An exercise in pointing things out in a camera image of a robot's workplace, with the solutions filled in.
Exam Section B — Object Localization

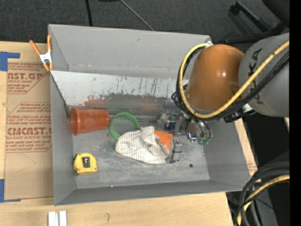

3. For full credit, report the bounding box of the brown cardboard board, red print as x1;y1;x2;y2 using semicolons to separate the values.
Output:
0;40;55;203

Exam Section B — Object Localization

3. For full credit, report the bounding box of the black cylinder on white bracket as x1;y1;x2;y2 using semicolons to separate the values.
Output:
223;104;253;123

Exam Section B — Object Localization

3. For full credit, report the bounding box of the orange plastic cup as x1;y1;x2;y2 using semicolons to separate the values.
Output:
71;107;111;136

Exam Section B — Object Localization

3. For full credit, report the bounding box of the grey metal bin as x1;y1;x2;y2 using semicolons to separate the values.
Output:
48;24;251;206

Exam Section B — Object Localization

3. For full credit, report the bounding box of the orange rounded object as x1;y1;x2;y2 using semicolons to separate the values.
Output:
153;130;175;153

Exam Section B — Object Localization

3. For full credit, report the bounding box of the yellow tape measure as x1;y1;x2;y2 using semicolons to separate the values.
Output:
73;153;98;176

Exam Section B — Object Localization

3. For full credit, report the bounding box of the green plastic ring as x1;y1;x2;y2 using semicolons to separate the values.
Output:
109;112;140;141

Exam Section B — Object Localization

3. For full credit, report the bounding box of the white striped cloth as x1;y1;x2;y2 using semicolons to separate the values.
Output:
114;125;174;165

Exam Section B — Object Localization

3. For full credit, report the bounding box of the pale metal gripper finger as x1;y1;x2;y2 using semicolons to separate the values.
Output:
158;113;187;136
166;137;183;164

